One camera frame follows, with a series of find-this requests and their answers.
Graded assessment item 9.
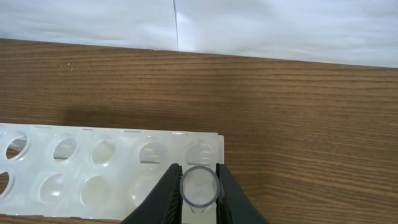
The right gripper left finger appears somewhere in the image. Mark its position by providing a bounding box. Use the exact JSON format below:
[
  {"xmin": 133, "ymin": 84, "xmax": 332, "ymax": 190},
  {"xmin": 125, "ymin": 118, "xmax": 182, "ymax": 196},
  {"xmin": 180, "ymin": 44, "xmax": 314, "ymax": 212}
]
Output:
[{"xmin": 120, "ymin": 163, "xmax": 184, "ymax": 224}]

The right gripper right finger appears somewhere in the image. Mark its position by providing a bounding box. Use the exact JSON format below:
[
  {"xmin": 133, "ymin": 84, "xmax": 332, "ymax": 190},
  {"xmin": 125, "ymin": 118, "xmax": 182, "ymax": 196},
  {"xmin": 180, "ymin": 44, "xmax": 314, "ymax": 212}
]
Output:
[{"xmin": 215, "ymin": 163, "xmax": 270, "ymax": 224}]

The clear test tube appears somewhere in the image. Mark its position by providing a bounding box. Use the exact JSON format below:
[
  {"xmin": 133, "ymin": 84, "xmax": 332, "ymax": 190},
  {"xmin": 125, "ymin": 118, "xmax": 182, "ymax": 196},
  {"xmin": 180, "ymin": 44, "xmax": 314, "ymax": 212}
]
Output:
[{"xmin": 178, "ymin": 165, "xmax": 222, "ymax": 216}]

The white test tube rack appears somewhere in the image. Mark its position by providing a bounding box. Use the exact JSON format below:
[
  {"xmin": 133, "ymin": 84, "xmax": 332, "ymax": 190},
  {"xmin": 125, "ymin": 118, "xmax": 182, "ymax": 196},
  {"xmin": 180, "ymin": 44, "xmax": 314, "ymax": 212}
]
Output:
[{"xmin": 0, "ymin": 123, "xmax": 225, "ymax": 224}]

